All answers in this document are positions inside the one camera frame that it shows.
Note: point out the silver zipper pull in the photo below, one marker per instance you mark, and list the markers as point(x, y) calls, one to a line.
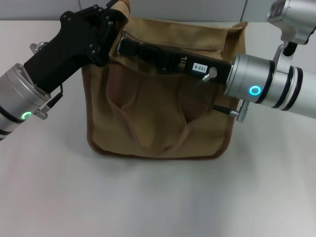
point(123, 35)

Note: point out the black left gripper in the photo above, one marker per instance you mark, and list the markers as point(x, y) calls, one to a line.
point(66, 47)

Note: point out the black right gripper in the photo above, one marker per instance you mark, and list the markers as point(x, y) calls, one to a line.
point(217, 71)

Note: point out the khaki canvas food bag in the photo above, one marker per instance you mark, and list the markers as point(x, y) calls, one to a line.
point(158, 118)

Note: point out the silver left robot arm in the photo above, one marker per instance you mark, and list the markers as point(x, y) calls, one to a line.
point(17, 98)

